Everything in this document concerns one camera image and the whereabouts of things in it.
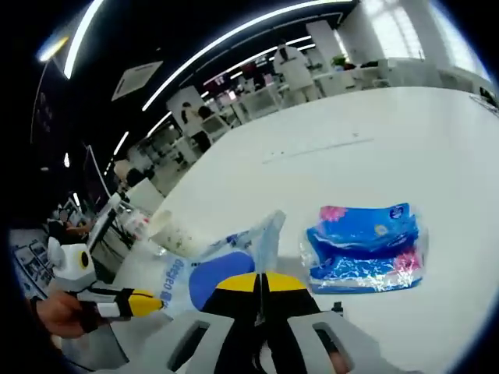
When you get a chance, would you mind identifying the white paper cup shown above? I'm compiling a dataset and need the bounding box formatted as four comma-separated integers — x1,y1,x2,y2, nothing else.
147,210,204,259

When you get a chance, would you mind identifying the long ceiling light strip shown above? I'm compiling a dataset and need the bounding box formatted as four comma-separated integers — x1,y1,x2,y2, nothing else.
141,0,354,112

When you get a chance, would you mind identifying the clear plastic bag blue print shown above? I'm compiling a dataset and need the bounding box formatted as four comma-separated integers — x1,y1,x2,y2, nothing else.
159,210,288,317

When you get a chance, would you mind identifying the white table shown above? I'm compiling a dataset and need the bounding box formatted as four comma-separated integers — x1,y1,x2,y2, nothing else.
112,86,499,374

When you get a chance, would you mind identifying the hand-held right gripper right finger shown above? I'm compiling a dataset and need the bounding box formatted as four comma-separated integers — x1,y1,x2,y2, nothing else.
263,271,423,374

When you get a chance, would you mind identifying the white mesh office chair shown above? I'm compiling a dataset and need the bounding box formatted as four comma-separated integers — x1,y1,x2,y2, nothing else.
200,115,229,138

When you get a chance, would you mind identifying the ceiling air vent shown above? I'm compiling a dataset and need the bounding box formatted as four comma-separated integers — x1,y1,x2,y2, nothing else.
111,60,165,102

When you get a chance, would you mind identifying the blue tissue pack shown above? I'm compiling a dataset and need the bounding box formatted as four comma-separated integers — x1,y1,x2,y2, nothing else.
299,202,430,295

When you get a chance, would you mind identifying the black device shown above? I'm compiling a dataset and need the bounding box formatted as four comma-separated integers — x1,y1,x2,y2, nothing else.
469,86,499,118

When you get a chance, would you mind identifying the window with blinds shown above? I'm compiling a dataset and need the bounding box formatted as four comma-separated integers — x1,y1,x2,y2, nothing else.
370,0,426,60

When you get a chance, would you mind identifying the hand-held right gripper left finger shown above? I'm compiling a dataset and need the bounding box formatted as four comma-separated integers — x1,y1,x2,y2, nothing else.
116,272,263,374

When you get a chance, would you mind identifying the white side desk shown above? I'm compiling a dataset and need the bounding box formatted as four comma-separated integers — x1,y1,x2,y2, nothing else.
87,178,165,281

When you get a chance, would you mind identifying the picture display board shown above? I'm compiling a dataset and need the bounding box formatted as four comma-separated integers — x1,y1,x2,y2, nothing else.
11,239,54,297

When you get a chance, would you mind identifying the dark display screen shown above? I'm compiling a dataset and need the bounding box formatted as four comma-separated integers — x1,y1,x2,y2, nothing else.
83,144,112,219

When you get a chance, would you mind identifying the person's left hand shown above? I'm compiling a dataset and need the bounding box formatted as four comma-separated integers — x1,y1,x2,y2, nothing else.
37,291,107,340

